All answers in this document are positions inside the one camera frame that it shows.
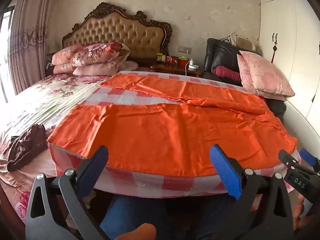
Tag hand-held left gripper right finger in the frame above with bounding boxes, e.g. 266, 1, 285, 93
209, 144, 294, 240

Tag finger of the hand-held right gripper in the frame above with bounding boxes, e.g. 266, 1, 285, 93
299, 149, 320, 172
278, 149, 300, 171

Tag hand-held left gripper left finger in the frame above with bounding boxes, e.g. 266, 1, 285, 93
26, 145, 110, 240

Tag orange pants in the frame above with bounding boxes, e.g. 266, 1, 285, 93
47, 74, 298, 178

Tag person's right hand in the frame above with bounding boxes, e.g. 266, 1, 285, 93
292, 192, 310, 230

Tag person's blue jeans legs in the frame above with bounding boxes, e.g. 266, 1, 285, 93
100, 192, 250, 240

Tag pink white checked cloth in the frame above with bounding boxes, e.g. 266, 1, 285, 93
49, 70, 304, 212

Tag dark brown cloth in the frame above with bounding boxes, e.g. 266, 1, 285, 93
7, 124, 54, 172

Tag orange rounded object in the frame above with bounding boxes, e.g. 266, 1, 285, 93
110, 222, 157, 240

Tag pink square pillow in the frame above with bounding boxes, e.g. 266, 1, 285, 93
239, 50, 295, 97
236, 54, 288, 102

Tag floral bed sheet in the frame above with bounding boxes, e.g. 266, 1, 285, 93
0, 74, 120, 225

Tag dark red bolster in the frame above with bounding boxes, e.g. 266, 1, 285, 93
212, 65, 242, 82

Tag light pink flat pillow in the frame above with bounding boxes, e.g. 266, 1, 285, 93
72, 60, 139, 76

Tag red knot ornament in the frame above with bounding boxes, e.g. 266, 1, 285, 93
271, 33, 279, 63

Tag dark wooden nightstand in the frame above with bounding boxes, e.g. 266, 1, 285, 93
136, 62, 204, 78

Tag white wardrobe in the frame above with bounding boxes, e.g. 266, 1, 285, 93
257, 0, 320, 140

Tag black leather chair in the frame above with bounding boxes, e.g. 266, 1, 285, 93
204, 38, 287, 122

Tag beige bag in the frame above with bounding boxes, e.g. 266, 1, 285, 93
231, 32, 257, 53

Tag tufted carved wooden headboard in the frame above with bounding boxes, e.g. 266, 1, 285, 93
62, 2, 173, 63

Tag pink striped curtain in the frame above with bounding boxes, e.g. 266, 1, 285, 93
7, 0, 56, 103

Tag window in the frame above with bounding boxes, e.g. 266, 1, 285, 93
0, 5, 15, 102

